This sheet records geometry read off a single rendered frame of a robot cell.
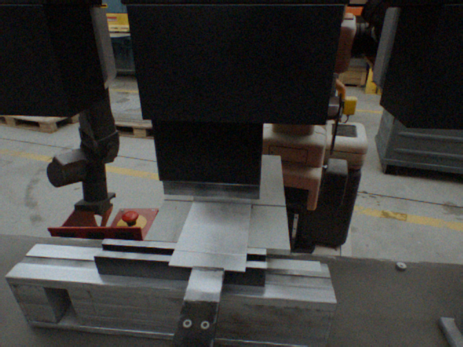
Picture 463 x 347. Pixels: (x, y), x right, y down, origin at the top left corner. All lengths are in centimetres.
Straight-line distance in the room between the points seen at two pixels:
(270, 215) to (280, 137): 58
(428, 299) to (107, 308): 45
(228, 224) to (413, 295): 30
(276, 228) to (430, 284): 28
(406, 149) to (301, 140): 192
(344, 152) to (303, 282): 91
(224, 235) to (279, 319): 12
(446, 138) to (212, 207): 253
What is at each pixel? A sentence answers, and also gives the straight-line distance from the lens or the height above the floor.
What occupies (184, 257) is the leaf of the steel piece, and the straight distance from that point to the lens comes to 37.
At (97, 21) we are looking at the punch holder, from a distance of 32.
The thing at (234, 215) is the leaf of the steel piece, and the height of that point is 100.
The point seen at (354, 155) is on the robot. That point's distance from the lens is 126.
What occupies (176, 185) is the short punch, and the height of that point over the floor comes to 109.
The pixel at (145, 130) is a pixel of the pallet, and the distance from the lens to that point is 341.
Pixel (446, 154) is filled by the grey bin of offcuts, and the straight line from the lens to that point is 291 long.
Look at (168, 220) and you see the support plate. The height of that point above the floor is 100.
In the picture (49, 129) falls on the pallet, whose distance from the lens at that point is 401.
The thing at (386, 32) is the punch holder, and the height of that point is 123.
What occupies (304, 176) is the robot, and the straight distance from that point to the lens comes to 97.
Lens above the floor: 125
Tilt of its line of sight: 29 degrees down
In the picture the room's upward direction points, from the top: straight up
